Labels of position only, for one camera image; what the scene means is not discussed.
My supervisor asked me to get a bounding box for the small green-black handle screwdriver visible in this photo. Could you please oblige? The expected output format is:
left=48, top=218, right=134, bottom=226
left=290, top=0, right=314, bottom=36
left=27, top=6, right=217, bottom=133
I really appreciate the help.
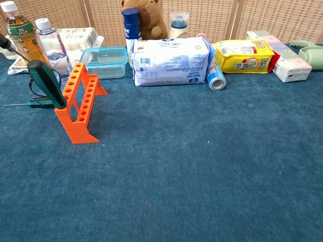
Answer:
left=4, top=97, right=55, bottom=109

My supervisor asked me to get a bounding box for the silver metal handle screwdriver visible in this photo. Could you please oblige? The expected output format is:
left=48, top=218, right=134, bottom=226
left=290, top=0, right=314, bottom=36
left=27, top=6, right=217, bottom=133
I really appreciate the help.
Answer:
left=0, top=34, right=30, bottom=63

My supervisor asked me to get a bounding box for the orange screwdriver rack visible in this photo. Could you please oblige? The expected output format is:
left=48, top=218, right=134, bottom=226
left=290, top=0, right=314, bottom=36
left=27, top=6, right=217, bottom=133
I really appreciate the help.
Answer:
left=54, top=63, right=109, bottom=145

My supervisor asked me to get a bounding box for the blue carpet table cover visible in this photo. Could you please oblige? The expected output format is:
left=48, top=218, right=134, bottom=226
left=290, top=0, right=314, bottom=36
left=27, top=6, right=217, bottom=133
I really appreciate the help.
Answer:
left=0, top=42, right=323, bottom=242

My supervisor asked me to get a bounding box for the white wet wipes pack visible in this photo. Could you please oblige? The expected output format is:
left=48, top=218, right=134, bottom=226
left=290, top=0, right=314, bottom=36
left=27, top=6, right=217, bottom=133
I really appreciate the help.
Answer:
left=131, top=36, right=216, bottom=87

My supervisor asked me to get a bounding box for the blue plastic wrap roll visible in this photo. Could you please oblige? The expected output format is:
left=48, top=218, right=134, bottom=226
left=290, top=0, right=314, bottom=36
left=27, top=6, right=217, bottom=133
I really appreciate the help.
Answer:
left=195, top=33, right=227, bottom=91

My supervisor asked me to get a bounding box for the clear container with blue lid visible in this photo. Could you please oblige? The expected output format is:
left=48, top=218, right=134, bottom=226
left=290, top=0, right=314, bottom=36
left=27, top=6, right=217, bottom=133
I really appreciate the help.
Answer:
left=79, top=46, right=128, bottom=80

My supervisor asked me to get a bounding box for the white sauce bottle clear cap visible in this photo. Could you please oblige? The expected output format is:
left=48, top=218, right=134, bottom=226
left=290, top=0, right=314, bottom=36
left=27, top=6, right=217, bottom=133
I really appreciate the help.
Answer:
left=169, top=11, right=190, bottom=40

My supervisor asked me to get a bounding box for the blue and white spray can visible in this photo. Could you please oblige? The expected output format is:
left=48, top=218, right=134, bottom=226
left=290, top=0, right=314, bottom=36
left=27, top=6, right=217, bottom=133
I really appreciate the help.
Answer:
left=121, top=8, right=142, bottom=68

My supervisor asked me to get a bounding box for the brown capybara plush toy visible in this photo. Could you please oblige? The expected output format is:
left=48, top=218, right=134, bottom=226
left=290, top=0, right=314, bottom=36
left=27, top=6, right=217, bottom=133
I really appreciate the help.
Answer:
left=121, top=0, right=169, bottom=41

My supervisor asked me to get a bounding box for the yellow Lipo biscuit bag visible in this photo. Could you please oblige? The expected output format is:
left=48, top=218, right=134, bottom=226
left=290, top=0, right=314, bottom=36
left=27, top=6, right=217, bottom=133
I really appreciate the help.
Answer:
left=212, top=39, right=276, bottom=74

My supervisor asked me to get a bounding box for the wicker folding screen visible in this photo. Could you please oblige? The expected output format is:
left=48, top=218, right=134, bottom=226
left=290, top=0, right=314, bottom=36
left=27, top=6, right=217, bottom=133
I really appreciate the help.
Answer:
left=0, top=0, right=323, bottom=47

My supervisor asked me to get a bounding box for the white egg carton package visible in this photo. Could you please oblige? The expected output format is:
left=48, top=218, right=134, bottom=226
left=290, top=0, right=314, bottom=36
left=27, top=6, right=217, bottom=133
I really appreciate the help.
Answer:
left=0, top=27, right=104, bottom=61

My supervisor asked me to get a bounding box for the red and yellow snack box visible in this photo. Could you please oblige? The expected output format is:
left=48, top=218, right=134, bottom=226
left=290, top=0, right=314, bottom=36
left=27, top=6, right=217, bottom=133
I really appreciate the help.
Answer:
left=267, top=51, right=281, bottom=73

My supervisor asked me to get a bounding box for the clear water bottle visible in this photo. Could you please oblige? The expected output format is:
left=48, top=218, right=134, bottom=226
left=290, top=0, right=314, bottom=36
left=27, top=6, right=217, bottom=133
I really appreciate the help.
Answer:
left=34, top=17, right=73, bottom=85

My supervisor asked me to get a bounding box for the pastel tissue box pack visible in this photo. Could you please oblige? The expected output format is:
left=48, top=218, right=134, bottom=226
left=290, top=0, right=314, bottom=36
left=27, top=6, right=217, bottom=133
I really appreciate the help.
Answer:
left=246, top=30, right=313, bottom=83

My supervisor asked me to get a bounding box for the green tea bottle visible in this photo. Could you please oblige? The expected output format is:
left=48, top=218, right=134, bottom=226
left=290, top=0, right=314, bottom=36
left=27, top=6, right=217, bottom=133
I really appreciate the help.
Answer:
left=0, top=1, right=57, bottom=76

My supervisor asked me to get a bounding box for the pale green lint roller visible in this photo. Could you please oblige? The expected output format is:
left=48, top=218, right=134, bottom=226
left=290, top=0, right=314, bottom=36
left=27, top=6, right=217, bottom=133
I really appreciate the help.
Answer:
left=289, top=39, right=323, bottom=71

